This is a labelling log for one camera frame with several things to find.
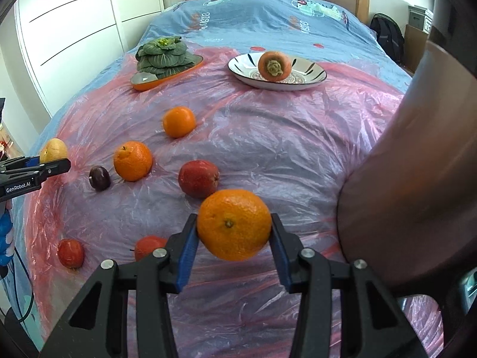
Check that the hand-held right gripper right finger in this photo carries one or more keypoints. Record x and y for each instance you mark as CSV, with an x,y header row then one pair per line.
x,y
279,257

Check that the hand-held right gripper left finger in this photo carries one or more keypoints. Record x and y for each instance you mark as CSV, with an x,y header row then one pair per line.
x,y
188,253

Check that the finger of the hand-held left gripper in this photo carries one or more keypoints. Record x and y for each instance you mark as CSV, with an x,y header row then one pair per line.
x,y
32,160
56,166

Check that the large smooth orange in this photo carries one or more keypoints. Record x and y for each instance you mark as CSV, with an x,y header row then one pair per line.
x,y
234,224

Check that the bumpy orange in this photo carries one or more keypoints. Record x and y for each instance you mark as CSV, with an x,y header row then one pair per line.
x,y
133,160

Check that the person's left hand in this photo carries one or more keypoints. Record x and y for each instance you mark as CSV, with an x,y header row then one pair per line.
x,y
5,231

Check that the yellow potato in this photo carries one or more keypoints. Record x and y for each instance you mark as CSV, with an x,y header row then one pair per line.
x,y
54,149

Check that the red tomato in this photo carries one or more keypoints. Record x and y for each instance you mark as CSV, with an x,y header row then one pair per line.
x,y
70,253
147,245

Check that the dark purple plum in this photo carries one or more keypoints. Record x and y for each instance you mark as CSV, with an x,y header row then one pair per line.
x,y
99,178

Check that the red apple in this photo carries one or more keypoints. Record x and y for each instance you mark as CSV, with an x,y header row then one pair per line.
x,y
198,183

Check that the pink plastic sheet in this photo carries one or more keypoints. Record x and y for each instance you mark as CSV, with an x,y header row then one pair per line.
x,y
290,149

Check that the orange oval plate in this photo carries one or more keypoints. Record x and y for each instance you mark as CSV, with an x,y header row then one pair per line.
x,y
147,81

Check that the small smooth orange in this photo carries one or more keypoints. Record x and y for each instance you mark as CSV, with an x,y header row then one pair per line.
x,y
179,122

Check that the white wardrobe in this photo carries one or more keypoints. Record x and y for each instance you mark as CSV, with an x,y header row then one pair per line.
x,y
82,26

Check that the green bok choy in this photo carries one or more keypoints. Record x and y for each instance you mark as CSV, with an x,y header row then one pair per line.
x,y
164,56

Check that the person's bare leg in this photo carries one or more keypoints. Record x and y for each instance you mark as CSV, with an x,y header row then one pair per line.
x,y
421,175

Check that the white patterned plate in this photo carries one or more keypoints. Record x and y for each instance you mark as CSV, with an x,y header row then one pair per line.
x,y
309,72

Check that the carrot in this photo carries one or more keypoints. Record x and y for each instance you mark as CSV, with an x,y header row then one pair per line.
x,y
274,66

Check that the blue printed blanket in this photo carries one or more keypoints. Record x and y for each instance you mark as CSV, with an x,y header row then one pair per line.
x,y
261,18

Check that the black backpack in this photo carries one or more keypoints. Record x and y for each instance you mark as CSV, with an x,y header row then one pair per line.
x,y
387,37

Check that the wooden nightstand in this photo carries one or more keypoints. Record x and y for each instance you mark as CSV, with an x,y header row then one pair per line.
x,y
413,48

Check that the grey storage box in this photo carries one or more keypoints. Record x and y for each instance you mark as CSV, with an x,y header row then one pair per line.
x,y
419,16

